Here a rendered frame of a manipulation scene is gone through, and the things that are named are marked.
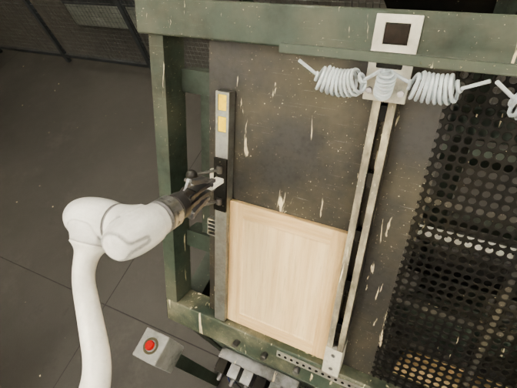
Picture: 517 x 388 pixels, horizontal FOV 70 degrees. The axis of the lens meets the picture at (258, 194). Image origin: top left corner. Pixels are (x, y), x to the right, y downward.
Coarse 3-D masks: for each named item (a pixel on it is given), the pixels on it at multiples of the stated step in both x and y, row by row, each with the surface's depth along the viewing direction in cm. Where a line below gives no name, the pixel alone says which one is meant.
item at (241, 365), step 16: (224, 352) 165; (240, 352) 156; (224, 368) 158; (240, 368) 157; (256, 368) 158; (272, 368) 154; (256, 384) 152; (272, 384) 151; (288, 384) 152; (304, 384) 154
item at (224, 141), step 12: (216, 96) 117; (228, 96) 115; (216, 108) 118; (228, 108) 116; (216, 120) 120; (228, 120) 118; (216, 132) 122; (228, 132) 120; (216, 144) 124; (228, 144) 122; (216, 156) 126; (228, 156) 124; (228, 168) 126; (228, 180) 128; (228, 192) 131; (228, 204) 133; (216, 216) 136; (228, 216) 135; (216, 228) 138; (228, 228) 138; (216, 240) 140; (228, 240) 140; (216, 252) 142; (216, 264) 145; (216, 276) 148; (216, 288) 150; (216, 300) 153; (216, 312) 156
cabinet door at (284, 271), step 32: (256, 224) 132; (288, 224) 125; (320, 224) 121; (256, 256) 137; (288, 256) 131; (320, 256) 125; (256, 288) 143; (288, 288) 136; (320, 288) 130; (256, 320) 150; (288, 320) 142; (320, 320) 135; (320, 352) 140
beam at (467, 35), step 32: (160, 0) 106; (192, 0) 102; (160, 32) 110; (192, 32) 106; (224, 32) 101; (256, 32) 97; (288, 32) 94; (320, 32) 90; (352, 32) 87; (448, 32) 79; (480, 32) 76; (512, 32) 74
